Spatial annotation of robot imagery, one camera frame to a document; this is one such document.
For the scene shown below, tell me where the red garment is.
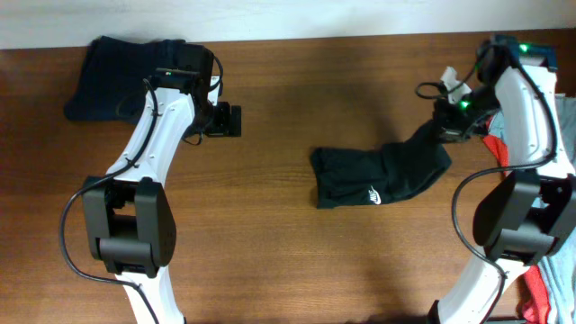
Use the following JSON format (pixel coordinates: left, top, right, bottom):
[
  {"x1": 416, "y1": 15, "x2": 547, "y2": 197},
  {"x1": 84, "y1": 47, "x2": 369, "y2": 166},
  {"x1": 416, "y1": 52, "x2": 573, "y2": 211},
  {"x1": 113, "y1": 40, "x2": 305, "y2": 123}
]
[{"x1": 482, "y1": 112, "x2": 551, "y2": 324}]

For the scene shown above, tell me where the folded navy blue garment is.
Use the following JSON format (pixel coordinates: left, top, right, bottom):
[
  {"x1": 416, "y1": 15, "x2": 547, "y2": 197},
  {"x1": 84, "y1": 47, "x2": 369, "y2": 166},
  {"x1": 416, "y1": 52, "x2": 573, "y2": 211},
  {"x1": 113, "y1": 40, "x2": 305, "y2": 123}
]
[{"x1": 64, "y1": 36, "x2": 185, "y2": 124}]

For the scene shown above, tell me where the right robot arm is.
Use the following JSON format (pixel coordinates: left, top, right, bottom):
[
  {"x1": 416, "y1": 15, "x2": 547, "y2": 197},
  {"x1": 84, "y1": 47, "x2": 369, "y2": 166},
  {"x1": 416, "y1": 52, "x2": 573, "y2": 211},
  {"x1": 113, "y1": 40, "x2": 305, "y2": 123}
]
[{"x1": 427, "y1": 35, "x2": 575, "y2": 323}]

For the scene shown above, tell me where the black t-shirt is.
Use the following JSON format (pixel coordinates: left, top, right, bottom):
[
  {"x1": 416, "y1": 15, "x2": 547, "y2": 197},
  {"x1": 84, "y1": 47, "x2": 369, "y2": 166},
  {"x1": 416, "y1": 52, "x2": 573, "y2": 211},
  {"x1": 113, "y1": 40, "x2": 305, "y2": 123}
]
[{"x1": 310, "y1": 121, "x2": 452, "y2": 209}]

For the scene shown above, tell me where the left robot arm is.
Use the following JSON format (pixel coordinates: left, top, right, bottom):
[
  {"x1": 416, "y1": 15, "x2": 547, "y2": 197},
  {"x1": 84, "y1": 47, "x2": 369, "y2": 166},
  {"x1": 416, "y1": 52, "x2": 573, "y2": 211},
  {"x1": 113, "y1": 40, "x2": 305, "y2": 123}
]
[{"x1": 75, "y1": 42, "x2": 241, "y2": 323}]

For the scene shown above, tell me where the light blue garment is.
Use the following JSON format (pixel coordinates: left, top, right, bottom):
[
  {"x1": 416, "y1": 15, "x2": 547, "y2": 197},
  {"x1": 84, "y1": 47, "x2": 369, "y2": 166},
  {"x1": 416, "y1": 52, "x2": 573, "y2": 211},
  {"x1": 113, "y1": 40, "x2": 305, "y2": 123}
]
[{"x1": 488, "y1": 94, "x2": 576, "y2": 324}]

